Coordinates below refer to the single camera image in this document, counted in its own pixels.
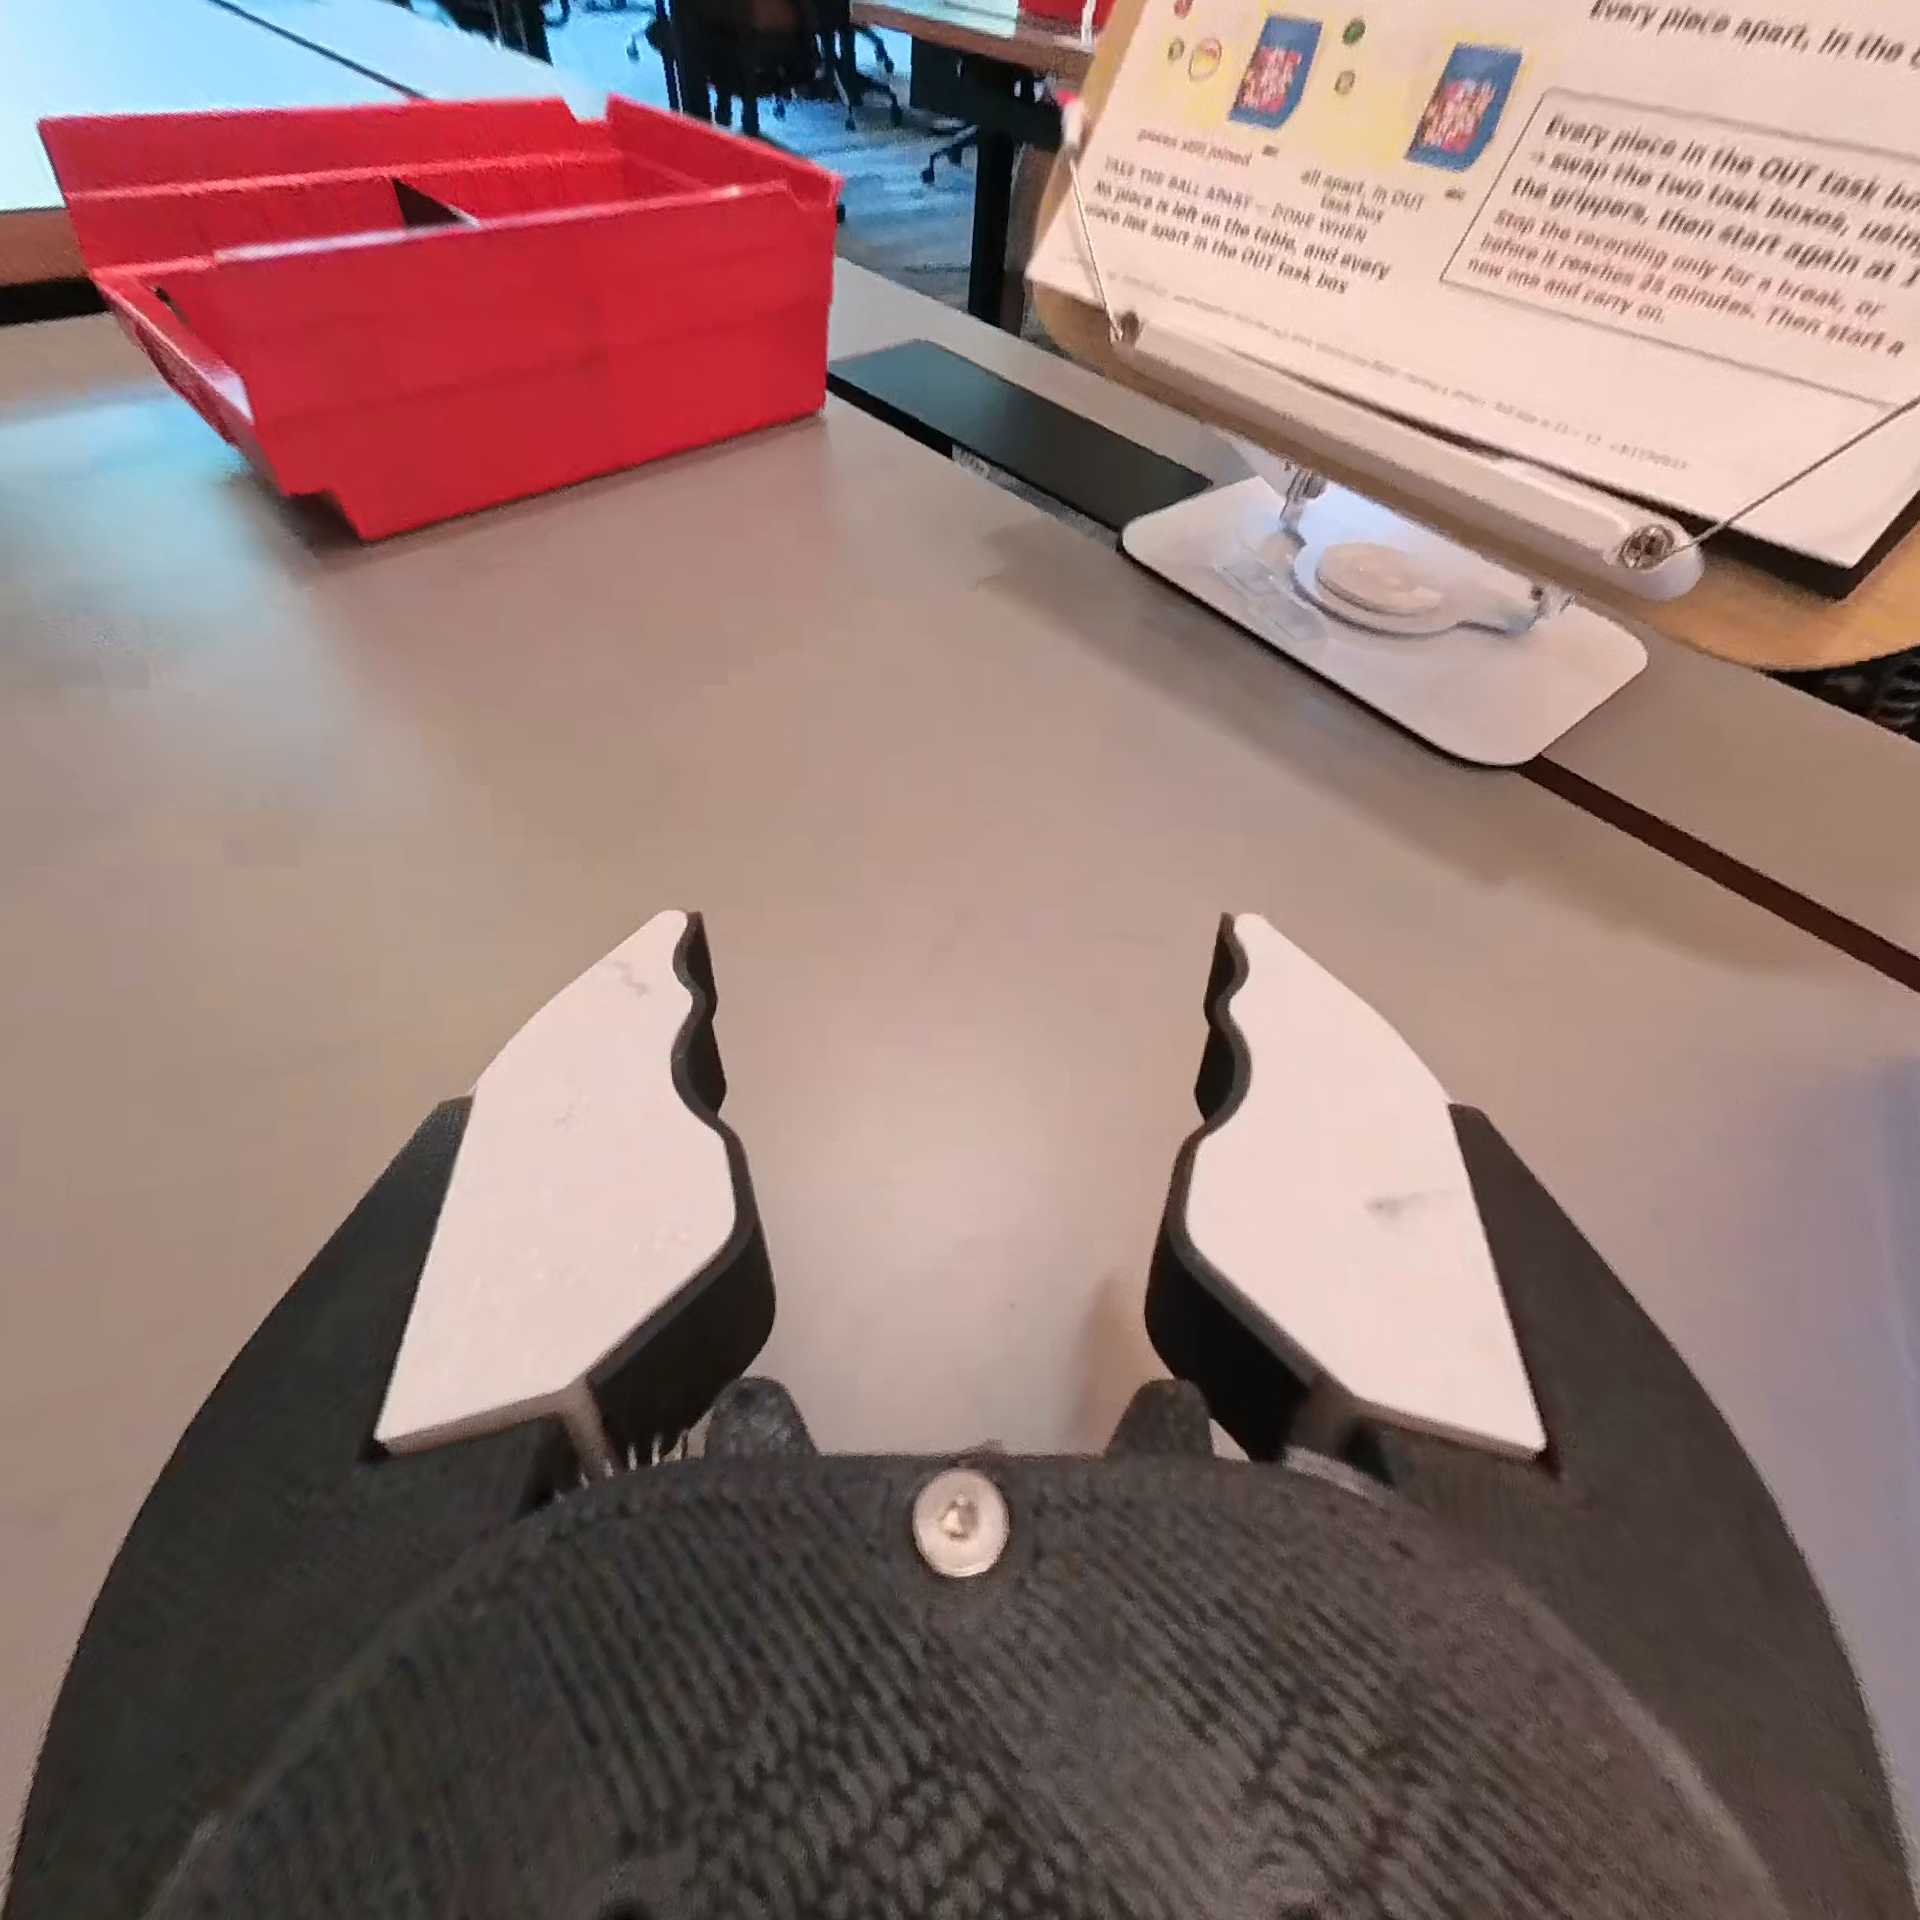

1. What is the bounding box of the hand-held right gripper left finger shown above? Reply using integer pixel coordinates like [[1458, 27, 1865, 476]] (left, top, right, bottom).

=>
[[373, 909, 777, 1473]]

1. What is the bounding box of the instruction sheet on stand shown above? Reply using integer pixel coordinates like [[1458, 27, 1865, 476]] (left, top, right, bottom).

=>
[[1026, 0, 1920, 771]]

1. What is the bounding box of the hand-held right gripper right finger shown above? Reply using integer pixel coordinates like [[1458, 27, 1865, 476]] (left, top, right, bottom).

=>
[[1145, 909, 1549, 1469]]

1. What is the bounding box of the red plastic bin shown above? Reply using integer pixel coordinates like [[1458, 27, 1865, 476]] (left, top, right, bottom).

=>
[[37, 95, 845, 542]]

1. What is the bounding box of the black desk cable cover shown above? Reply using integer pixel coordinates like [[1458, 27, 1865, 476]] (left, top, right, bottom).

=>
[[827, 341, 1214, 531]]

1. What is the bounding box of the printed instruction sheet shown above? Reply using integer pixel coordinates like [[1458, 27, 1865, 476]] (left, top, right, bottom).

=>
[[1023, 0, 1920, 569]]

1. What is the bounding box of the black office chair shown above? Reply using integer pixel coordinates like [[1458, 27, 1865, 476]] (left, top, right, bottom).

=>
[[661, 0, 910, 137]]

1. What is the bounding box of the wooden desk with black legs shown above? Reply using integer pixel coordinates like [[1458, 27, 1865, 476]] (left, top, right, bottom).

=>
[[850, 0, 1103, 329]]

